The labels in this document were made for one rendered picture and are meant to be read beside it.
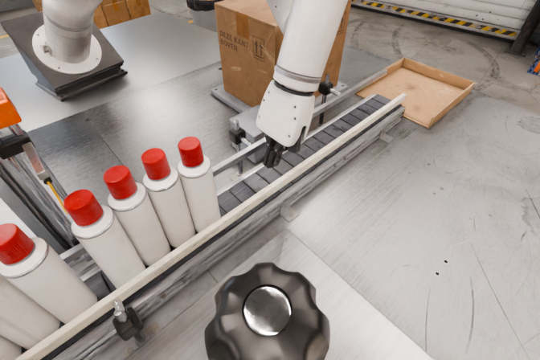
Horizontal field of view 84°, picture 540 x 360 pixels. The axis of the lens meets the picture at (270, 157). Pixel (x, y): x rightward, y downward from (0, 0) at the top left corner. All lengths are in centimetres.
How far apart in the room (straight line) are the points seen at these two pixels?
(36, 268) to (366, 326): 44
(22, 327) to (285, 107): 49
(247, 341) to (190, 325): 33
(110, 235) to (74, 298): 11
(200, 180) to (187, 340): 23
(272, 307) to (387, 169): 65
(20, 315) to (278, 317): 39
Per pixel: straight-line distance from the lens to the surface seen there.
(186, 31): 161
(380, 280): 63
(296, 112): 53
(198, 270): 59
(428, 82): 124
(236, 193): 64
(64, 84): 119
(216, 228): 56
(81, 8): 103
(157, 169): 45
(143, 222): 48
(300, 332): 20
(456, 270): 69
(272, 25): 76
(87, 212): 43
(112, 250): 48
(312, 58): 52
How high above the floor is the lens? 137
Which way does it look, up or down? 43 degrees down
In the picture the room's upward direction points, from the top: straight up
